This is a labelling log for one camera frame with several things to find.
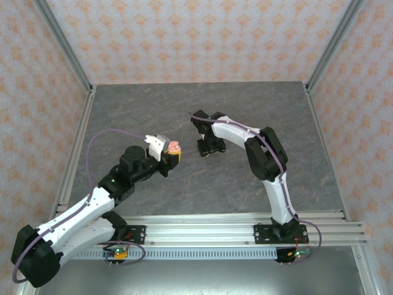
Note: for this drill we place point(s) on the pink earbud charging case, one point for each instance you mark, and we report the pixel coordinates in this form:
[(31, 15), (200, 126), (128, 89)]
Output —
[(175, 146)]

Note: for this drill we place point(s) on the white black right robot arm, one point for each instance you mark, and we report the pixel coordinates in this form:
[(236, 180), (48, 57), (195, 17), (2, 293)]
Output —
[(276, 196)]

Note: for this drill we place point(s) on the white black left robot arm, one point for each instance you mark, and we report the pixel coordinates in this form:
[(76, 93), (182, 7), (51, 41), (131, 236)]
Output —
[(70, 215)]

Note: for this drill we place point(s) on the small electronics board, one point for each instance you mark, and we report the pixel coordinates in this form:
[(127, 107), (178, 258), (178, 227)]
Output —
[(118, 253), (296, 254)]

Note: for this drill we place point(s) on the grey metal panel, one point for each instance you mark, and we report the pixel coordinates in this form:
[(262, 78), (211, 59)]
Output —
[(199, 279)]

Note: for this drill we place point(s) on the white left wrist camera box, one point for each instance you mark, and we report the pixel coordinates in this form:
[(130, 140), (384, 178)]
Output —
[(156, 144)]

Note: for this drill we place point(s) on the aluminium table side rail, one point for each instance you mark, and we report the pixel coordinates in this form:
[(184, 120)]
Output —
[(323, 138), (80, 132)]

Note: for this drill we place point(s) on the aluminium base rail beam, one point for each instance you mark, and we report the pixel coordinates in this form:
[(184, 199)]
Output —
[(199, 230)]

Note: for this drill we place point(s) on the aluminium frame post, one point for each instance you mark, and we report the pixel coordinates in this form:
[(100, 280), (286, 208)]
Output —
[(332, 46), (66, 46)]

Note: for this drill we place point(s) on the aluminium lower frame rail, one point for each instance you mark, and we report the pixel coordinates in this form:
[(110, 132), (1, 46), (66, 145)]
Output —
[(367, 273), (26, 291)]

